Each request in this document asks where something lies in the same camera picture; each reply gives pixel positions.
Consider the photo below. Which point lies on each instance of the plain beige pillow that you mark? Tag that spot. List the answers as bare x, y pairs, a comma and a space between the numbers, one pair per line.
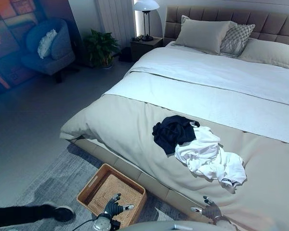
202, 34

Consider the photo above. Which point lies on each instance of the beige duvet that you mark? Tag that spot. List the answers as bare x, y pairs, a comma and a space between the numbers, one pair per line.
144, 125

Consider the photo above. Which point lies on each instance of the robot right silver arm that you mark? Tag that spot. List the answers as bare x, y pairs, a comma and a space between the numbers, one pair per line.
227, 223

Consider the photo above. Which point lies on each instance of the white pillow behind beige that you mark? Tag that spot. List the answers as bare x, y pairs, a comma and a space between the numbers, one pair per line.
184, 18

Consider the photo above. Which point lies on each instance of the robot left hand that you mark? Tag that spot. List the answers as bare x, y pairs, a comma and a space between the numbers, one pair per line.
112, 207

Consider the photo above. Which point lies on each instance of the white garment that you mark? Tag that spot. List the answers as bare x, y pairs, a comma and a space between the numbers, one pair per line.
207, 156

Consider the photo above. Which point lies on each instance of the robot left silver arm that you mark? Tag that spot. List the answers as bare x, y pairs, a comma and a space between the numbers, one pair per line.
102, 222

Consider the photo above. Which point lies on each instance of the large cream pillow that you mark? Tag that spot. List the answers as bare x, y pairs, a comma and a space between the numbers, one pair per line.
272, 53

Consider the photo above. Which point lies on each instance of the black bag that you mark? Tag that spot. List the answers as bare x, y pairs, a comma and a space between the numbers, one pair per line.
125, 55

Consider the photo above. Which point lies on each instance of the black garment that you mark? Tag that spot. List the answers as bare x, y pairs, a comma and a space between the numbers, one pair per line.
173, 133

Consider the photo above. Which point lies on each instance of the beige upholstered bed frame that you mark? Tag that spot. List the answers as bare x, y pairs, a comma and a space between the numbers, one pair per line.
144, 173

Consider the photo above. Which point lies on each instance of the blue armchair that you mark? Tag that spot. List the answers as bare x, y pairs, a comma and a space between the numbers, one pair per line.
49, 48

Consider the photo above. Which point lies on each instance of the white fluffy cushion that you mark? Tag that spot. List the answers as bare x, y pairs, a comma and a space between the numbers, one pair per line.
47, 43

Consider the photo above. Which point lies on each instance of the white dome table lamp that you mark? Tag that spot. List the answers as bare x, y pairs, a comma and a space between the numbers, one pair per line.
146, 14

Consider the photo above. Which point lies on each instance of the dark wooden nightstand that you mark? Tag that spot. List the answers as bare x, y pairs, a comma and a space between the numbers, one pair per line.
145, 47

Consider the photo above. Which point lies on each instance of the grey patterned rug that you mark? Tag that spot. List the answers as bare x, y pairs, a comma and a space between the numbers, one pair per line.
62, 180

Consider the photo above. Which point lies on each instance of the tufted beige headboard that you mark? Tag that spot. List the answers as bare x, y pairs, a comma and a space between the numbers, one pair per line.
267, 22

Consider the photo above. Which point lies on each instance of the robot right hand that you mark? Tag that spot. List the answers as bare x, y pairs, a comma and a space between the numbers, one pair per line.
210, 210

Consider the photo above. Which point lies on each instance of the patterned grey cushion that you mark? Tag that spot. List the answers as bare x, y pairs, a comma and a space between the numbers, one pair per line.
236, 39

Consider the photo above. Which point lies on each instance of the white curtain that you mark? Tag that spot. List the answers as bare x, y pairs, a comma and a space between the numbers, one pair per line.
113, 16

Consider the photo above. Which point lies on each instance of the woven wicker basket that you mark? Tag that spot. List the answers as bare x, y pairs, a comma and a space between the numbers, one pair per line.
112, 192

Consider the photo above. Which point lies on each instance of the green potted plant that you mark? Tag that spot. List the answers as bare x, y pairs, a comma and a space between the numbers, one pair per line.
100, 48

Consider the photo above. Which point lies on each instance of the person's leg and shoe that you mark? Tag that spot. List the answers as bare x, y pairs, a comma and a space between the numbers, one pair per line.
38, 213

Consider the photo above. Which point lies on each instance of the white bed sheet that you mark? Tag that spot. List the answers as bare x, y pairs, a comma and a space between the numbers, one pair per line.
219, 77

